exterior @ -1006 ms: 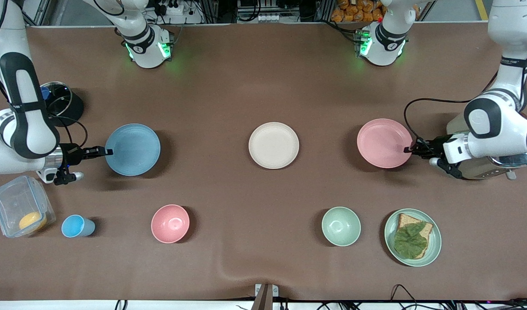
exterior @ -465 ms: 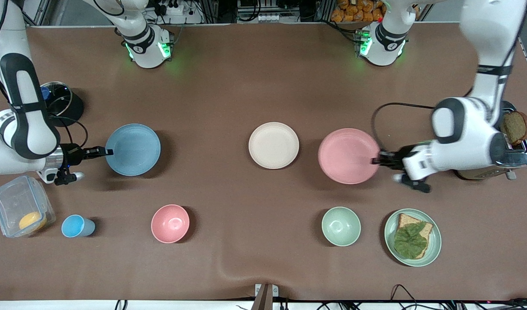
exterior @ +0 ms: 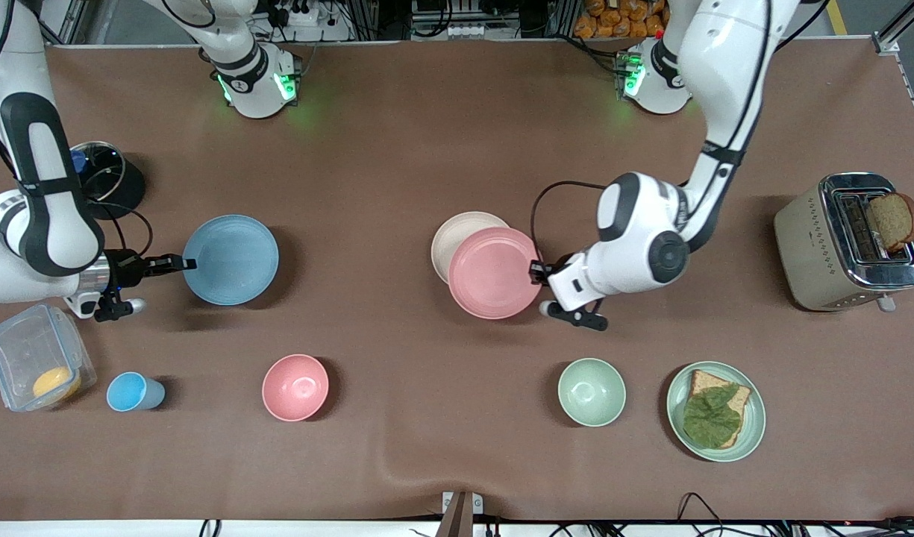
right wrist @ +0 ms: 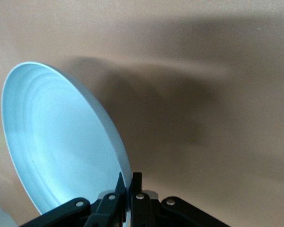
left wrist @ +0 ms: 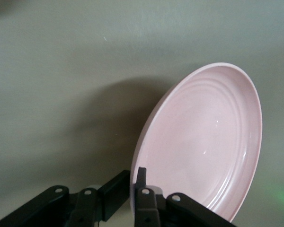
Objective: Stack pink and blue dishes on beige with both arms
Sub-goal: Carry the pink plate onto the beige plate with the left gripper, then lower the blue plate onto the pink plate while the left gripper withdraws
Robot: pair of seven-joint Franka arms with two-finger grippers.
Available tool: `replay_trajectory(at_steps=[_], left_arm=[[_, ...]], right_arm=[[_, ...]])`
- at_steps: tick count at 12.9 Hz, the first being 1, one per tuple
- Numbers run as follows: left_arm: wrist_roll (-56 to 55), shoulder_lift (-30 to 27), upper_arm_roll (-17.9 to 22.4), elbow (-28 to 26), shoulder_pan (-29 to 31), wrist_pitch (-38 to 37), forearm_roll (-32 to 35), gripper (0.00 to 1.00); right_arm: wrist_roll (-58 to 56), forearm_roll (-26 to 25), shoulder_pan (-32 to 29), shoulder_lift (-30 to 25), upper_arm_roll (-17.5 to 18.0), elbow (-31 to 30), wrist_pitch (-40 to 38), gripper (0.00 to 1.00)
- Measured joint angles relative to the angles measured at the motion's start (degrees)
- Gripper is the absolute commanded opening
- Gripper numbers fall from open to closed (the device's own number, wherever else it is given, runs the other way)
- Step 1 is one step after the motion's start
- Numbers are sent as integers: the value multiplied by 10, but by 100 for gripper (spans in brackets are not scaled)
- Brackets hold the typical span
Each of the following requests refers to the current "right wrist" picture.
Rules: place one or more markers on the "brown table cover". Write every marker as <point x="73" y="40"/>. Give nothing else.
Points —
<point x="203" y="47"/>

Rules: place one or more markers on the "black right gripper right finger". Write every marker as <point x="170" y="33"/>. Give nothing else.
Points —
<point x="142" y="210"/>

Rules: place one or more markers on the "blue plate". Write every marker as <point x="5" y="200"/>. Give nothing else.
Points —
<point x="61" y="130"/>

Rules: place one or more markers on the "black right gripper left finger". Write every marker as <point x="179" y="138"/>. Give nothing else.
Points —
<point x="104" y="208"/>

